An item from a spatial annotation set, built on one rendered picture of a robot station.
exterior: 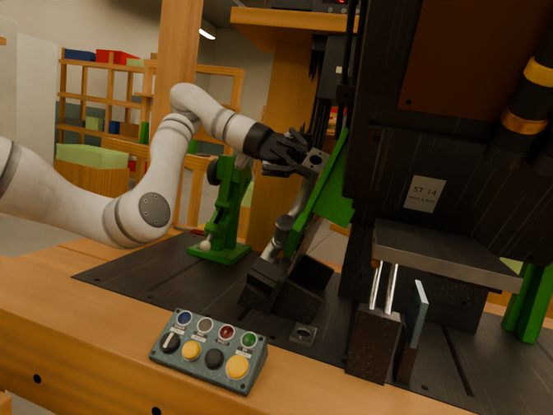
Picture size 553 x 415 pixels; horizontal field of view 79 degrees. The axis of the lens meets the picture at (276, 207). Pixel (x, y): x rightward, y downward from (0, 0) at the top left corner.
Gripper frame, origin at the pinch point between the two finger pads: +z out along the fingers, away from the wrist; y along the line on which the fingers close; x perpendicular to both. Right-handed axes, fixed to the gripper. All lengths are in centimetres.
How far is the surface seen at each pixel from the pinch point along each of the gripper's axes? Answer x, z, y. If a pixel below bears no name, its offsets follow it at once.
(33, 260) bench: 20, -46, -42
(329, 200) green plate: -4.6, 7.4, -8.8
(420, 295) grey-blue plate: -6.1, 26.5, -18.0
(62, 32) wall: 386, -667, 340
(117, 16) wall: 426, -674, 490
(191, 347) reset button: -4.8, 0.6, -40.8
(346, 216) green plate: -3.8, 11.4, -9.6
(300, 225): -2.8, 4.9, -15.0
